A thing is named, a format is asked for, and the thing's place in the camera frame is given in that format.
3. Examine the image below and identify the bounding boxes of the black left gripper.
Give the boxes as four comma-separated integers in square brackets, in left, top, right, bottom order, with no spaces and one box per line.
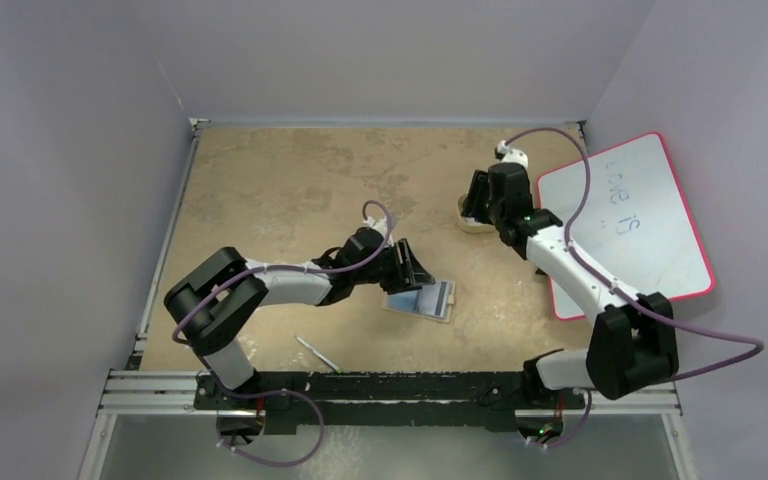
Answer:
[352,240,433,295]

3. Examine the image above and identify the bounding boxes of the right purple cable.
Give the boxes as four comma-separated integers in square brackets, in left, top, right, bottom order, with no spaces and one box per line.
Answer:
[495,127,766,452]

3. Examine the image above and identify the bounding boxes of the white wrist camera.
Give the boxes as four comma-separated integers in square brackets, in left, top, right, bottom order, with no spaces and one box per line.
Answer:
[494,140,529,169]
[364,216,398,235]

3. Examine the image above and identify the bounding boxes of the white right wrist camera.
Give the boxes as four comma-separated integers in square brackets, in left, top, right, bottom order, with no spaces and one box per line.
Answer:
[494,140,529,169]

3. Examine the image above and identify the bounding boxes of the purple cable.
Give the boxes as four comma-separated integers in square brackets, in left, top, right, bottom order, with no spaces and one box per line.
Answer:
[495,127,766,452]
[171,199,399,468]

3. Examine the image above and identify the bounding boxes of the pink framed whiteboard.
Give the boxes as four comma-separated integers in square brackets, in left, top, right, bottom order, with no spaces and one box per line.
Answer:
[537,132,716,301]

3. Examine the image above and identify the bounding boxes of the silver pen on table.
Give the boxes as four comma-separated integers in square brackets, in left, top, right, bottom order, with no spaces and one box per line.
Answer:
[296,336,343,374]

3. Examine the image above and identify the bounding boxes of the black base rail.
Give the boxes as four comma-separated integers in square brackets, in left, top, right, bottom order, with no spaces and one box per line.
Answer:
[194,371,585,435]

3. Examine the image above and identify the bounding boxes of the beige oval card tray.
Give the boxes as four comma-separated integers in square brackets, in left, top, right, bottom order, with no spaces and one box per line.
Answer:
[455,194,496,234]

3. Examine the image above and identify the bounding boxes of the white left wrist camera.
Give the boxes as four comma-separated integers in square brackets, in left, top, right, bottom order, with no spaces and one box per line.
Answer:
[364,216,398,235]

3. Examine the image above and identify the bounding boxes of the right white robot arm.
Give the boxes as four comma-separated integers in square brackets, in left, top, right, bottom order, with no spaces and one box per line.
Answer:
[461,162,679,407]

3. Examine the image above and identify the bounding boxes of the aluminium frame rail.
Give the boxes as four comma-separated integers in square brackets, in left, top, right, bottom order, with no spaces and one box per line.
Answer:
[95,367,683,419]

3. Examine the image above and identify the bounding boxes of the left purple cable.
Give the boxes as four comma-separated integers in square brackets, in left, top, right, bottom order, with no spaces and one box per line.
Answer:
[171,199,399,468]

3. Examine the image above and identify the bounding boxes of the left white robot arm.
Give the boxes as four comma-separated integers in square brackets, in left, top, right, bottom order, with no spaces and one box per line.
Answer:
[163,227,436,409]

